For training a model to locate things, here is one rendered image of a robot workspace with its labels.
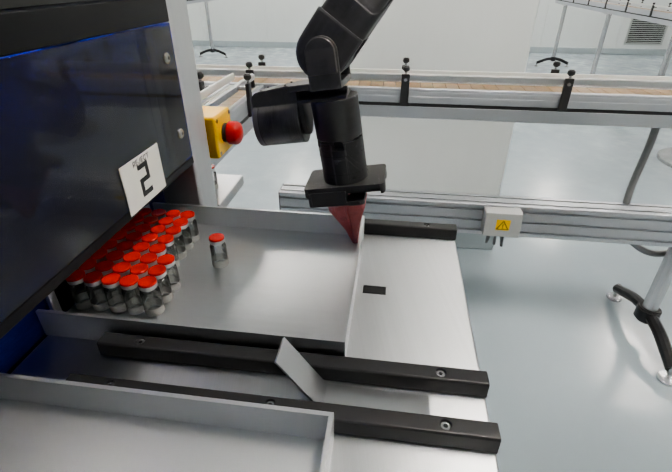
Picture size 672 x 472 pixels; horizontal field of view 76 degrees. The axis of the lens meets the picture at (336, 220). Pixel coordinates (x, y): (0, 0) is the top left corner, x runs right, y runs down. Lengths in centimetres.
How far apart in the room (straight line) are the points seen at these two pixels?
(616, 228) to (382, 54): 111
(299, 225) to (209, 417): 34
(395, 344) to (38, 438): 34
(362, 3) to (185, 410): 43
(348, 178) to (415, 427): 29
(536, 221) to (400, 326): 116
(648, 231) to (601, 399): 58
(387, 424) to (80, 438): 27
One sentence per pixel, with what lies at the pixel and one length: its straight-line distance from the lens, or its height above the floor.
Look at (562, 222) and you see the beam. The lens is 165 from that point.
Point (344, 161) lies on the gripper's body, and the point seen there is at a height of 104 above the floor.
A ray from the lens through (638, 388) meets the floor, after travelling 189.
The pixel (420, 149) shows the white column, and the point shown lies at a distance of 208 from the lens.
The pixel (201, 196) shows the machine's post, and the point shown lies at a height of 93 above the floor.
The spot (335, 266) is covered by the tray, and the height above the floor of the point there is 88.
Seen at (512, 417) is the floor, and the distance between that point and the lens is 162.
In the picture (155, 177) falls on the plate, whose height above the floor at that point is 101.
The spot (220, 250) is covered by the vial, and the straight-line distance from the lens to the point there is 60.
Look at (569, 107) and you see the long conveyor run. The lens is 147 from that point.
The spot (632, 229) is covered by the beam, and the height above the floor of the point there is 48.
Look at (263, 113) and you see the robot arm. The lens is 54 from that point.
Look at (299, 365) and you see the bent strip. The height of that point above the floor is 92.
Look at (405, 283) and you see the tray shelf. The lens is 58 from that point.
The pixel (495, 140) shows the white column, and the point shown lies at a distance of 211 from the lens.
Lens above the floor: 124
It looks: 30 degrees down
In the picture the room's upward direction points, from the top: straight up
